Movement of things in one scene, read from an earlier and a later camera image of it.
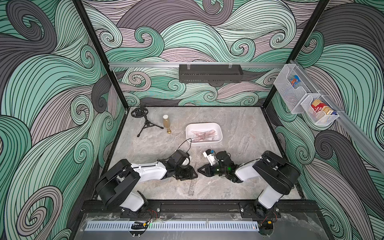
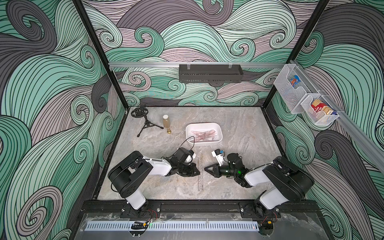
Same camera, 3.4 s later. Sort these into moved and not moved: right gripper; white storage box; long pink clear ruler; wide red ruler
Moved: long pink clear ruler
Not moved: white storage box; wide red ruler; right gripper
